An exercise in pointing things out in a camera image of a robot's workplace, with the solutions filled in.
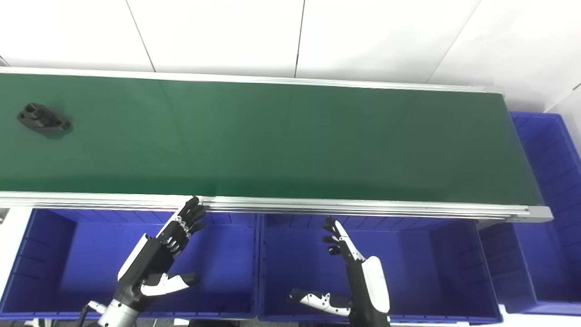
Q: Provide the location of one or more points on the black flanged machine part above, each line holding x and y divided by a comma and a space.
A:
43, 119

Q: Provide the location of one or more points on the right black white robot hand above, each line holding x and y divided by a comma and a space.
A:
370, 290

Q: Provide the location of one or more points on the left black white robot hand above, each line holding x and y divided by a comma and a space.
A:
145, 263

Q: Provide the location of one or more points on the green conveyor belt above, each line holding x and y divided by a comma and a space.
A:
317, 208
281, 141

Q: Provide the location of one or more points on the blue plastic bin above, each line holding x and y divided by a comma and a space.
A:
549, 254
417, 272
68, 268

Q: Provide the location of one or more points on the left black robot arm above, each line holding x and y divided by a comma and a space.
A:
117, 315

